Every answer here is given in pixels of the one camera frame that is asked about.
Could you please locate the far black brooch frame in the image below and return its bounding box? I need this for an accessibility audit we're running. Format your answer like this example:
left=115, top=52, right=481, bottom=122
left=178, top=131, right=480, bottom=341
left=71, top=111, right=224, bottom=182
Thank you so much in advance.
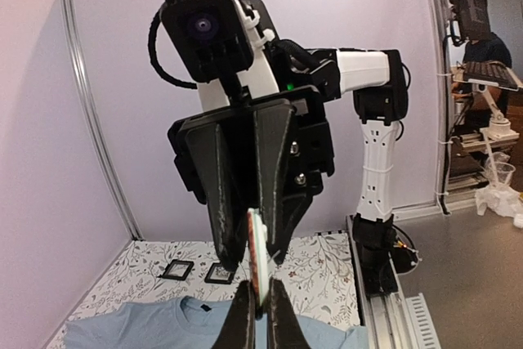
left=159, top=259, right=194, bottom=281

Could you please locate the light blue t-shirt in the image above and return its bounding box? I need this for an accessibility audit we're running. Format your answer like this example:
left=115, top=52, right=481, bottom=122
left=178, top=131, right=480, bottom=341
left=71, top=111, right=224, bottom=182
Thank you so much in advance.
left=64, top=296, right=369, bottom=348

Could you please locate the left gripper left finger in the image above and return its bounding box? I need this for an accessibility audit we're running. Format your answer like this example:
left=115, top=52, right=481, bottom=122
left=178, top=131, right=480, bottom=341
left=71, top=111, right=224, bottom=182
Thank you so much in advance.
left=214, top=280, right=256, bottom=349

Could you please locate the right aluminium frame post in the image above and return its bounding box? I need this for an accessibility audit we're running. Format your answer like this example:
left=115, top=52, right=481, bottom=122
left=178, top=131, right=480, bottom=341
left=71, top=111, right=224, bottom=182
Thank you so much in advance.
left=428, top=0, right=452, bottom=217

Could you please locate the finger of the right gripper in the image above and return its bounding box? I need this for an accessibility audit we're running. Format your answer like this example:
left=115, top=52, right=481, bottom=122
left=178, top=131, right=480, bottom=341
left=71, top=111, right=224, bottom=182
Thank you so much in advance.
left=253, top=103, right=311, bottom=265
left=186, top=123, right=248, bottom=271

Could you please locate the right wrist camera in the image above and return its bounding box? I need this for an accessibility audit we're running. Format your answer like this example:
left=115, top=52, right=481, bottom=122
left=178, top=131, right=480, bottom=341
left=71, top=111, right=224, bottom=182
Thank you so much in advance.
left=161, top=0, right=279, bottom=107

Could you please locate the front aluminium rail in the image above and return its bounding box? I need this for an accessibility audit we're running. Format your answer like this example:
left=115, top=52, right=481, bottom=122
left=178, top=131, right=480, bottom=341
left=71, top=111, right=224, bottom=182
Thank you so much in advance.
left=346, top=216, right=441, bottom=349

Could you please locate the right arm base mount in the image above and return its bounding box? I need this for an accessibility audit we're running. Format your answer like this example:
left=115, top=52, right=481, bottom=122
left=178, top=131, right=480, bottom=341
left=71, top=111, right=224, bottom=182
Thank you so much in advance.
left=351, top=214, right=421, bottom=298

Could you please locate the black brooch frame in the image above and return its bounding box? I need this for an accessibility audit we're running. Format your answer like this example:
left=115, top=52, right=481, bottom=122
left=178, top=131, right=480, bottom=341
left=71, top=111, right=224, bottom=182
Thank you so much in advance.
left=159, top=259, right=194, bottom=281
left=203, top=262, right=235, bottom=285

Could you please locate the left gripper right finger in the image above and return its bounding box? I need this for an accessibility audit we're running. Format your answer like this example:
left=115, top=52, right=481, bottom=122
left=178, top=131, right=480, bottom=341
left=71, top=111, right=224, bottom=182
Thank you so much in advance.
left=267, top=278, right=311, bottom=349

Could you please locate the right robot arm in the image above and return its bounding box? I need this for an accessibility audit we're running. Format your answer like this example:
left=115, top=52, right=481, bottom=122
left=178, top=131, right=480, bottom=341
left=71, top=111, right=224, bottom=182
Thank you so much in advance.
left=168, top=39, right=408, bottom=300

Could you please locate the near black brooch frame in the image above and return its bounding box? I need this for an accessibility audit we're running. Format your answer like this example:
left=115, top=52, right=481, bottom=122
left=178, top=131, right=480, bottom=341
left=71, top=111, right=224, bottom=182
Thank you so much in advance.
left=203, top=262, right=235, bottom=285

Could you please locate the round white brooch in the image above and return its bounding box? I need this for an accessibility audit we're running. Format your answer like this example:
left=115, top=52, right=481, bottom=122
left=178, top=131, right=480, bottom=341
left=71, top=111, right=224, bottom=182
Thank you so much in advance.
left=247, top=208, right=270, bottom=309

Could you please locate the right black cable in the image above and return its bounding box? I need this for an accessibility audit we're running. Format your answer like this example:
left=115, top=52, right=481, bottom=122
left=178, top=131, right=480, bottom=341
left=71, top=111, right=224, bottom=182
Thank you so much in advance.
left=146, top=9, right=199, bottom=91

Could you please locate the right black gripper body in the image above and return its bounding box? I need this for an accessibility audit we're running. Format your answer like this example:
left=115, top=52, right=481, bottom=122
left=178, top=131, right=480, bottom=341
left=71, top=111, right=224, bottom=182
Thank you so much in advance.
left=168, top=86, right=334, bottom=204

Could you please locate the person in dark shirt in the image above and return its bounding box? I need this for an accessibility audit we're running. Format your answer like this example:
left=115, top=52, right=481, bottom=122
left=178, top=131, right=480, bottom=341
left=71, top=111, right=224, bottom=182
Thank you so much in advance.
left=463, top=34, right=512, bottom=128

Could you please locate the black monitor on stand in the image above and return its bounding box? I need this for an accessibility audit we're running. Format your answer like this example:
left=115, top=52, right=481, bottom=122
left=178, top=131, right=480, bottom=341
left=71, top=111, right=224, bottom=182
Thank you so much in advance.
left=449, top=0, right=493, bottom=47

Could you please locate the aluminium frame post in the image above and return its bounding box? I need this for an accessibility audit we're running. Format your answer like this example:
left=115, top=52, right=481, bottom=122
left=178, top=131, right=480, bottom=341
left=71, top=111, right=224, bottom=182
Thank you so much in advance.
left=60, top=0, right=144, bottom=242
left=428, top=0, right=452, bottom=217

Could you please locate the left aluminium frame post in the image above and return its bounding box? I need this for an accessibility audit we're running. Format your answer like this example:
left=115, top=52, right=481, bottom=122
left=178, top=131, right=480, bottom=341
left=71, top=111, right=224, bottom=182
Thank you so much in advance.
left=60, top=0, right=144, bottom=242

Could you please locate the floral patterned table mat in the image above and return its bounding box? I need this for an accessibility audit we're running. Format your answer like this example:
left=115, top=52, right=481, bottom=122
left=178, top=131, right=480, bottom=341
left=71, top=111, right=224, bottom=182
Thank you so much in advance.
left=50, top=232, right=362, bottom=348

